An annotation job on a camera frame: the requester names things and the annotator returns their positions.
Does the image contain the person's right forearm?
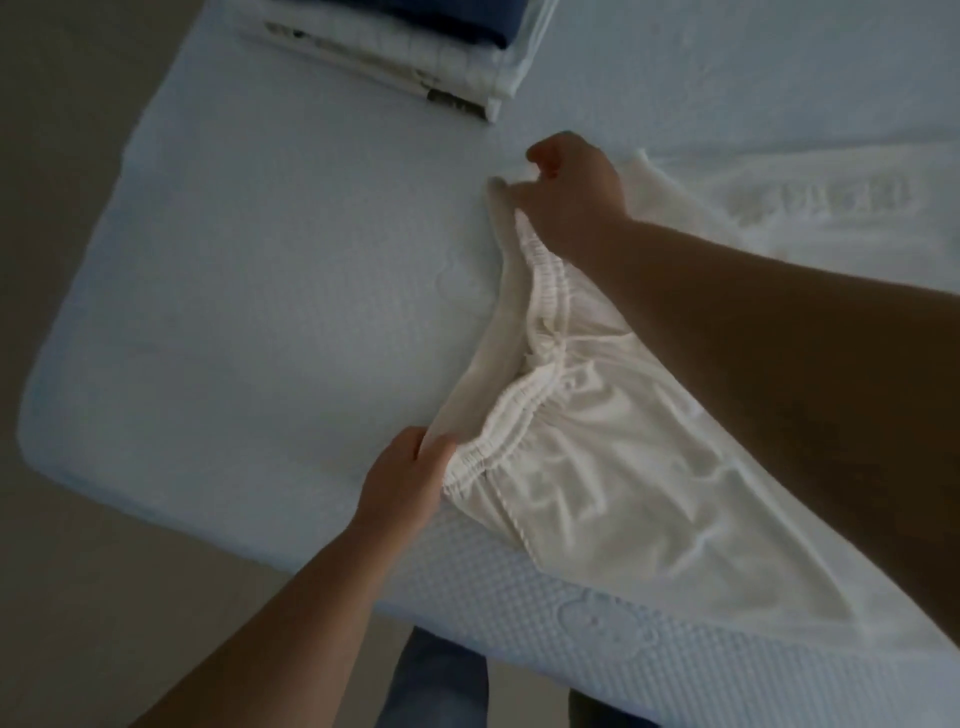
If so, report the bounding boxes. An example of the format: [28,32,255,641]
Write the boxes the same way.
[574,208,960,648]

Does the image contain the person's left hand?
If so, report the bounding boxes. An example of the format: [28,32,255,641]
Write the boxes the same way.
[351,425,460,535]

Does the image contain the white folded cloth, dark print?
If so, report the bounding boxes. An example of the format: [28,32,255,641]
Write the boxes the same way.
[258,21,502,125]

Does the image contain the white trousers with elastic waistband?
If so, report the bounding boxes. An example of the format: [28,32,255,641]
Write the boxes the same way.
[426,148,960,661]

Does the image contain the white cloth with embossed print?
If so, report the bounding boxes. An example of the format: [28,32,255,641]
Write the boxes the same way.
[675,138,960,260]

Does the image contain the white folded garment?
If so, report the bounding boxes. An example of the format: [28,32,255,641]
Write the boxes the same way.
[238,0,562,106]

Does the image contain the dark blue folded garment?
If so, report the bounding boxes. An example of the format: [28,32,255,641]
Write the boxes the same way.
[351,0,528,52]

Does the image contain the person's right hand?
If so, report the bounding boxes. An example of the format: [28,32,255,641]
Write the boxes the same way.
[510,130,633,265]

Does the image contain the light blue textured mattress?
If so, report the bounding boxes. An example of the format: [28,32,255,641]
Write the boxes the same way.
[18,0,960,728]

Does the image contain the person's left forearm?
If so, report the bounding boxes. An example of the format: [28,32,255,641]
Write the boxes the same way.
[129,516,435,728]

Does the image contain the person's left leg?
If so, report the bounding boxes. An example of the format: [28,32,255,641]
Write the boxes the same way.
[381,626,490,728]

